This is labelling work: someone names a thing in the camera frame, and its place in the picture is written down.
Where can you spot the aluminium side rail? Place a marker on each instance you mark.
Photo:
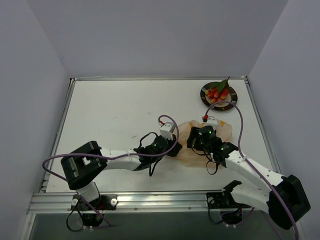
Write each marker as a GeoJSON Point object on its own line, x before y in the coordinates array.
{"type": "Point", "coordinates": [67, 101]}

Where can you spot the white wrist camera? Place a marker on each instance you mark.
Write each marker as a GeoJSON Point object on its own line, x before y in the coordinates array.
{"type": "Point", "coordinates": [167, 131]}
{"type": "Point", "coordinates": [210, 121]}

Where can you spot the aluminium front rail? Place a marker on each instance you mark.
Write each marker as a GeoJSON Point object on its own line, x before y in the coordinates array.
{"type": "Point", "coordinates": [127, 202]}

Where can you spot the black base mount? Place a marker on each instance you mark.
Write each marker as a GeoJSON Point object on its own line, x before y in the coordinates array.
{"type": "Point", "coordinates": [91, 214]}
{"type": "Point", "coordinates": [224, 200]}

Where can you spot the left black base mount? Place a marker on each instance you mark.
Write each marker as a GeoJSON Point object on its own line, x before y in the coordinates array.
{"type": "Point", "coordinates": [91, 214]}

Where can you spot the red fake fruit bunch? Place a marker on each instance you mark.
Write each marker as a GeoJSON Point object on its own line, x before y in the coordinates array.
{"type": "Point", "coordinates": [218, 91]}

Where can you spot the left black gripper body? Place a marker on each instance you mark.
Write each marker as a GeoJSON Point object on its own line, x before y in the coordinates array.
{"type": "Point", "coordinates": [175, 147]}

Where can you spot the dark rimmed ceramic plate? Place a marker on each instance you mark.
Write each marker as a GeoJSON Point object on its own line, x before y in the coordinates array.
{"type": "Point", "coordinates": [222, 105]}

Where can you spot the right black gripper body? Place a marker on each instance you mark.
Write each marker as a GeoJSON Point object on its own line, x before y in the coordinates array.
{"type": "Point", "coordinates": [191, 138]}

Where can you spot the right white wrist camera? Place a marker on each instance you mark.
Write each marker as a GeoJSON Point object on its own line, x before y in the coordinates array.
{"type": "Point", "coordinates": [210, 121]}

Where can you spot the translucent orange plastic bag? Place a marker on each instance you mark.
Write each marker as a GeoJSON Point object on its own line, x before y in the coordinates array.
{"type": "Point", "coordinates": [195, 158]}

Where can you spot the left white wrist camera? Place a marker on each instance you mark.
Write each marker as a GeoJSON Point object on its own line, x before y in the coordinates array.
{"type": "Point", "coordinates": [167, 131]}

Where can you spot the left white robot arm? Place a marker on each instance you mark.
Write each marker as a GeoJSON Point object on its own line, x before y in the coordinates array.
{"type": "Point", "coordinates": [89, 160]}

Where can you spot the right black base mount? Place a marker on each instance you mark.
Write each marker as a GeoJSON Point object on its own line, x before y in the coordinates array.
{"type": "Point", "coordinates": [224, 200]}

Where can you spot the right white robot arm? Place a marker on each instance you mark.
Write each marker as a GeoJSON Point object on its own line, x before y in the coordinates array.
{"type": "Point", "coordinates": [282, 198]}

